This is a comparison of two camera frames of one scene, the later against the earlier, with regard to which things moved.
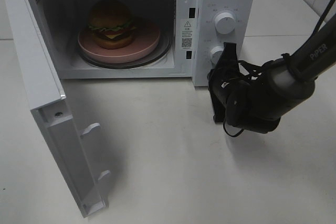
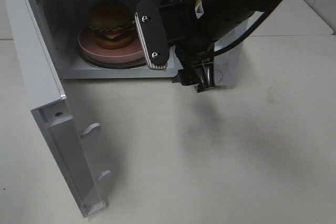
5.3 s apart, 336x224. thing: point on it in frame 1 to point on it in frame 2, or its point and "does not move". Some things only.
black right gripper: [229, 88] to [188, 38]
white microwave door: [48, 102] does not move
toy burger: [112, 24] does not move
